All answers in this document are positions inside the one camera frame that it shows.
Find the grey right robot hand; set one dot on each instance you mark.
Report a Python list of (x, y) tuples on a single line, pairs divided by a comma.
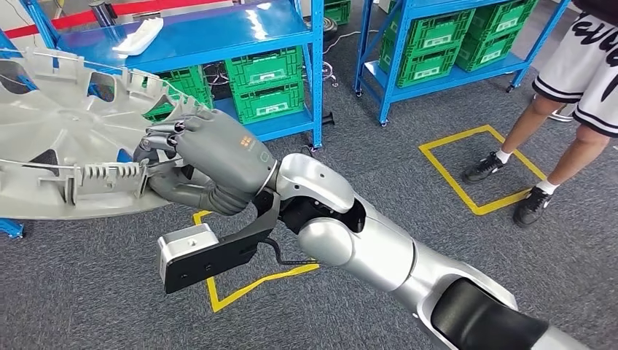
[(222, 154)]

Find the grey plastic wheel hubcap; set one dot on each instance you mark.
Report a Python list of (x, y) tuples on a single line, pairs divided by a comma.
[(72, 140)]

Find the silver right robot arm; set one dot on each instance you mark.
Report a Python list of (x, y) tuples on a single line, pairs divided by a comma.
[(376, 256)]

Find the white plastic trim part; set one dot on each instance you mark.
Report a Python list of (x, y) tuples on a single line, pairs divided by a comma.
[(140, 36)]

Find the black round stool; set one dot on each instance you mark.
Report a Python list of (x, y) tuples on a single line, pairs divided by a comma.
[(329, 28)]

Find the red barrier belt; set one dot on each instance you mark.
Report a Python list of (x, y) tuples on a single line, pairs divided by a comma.
[(58, 21)]

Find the yellow floor tape square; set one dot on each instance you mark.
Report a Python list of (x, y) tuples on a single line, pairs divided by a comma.
[(454, 136)]

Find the round steel stanchion base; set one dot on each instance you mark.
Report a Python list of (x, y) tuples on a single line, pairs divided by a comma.
[(560, 116)]

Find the person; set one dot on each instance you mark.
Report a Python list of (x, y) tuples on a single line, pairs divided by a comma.
[(579, 72)]

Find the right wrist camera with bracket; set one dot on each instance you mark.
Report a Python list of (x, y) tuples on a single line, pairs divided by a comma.
[(188, 246)]

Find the black stanchion post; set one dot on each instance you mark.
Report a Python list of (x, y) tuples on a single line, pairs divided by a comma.
[(102, 13)]

